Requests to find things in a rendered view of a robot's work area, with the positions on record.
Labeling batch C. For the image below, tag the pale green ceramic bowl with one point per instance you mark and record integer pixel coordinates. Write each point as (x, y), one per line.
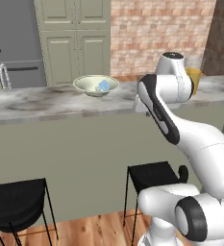
(87, 86)

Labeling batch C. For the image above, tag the black bar stool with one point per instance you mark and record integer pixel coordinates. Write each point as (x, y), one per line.
(152, 176)
(17, 205)

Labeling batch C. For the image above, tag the chrome sink tap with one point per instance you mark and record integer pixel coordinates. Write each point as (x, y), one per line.
(4, 75)

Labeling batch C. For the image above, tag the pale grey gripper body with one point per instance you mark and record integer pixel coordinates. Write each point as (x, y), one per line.
(141, 107)

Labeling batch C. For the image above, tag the beige tall cupboard run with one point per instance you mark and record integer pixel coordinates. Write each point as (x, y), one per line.
(75, 41)

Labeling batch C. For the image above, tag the light blue ice cube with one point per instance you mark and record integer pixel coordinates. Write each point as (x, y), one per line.
(104, 85)

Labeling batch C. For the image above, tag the olive kitchen island base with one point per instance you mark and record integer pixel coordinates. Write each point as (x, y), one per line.
(68, 160)

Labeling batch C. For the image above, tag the yellow-tinted glass cup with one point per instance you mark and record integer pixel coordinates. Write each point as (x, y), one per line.
(196, 78)

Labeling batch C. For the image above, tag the grey fridge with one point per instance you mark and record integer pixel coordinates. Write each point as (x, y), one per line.
(17, 41)

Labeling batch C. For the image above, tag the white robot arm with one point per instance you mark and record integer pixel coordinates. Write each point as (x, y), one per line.
(203, 150)

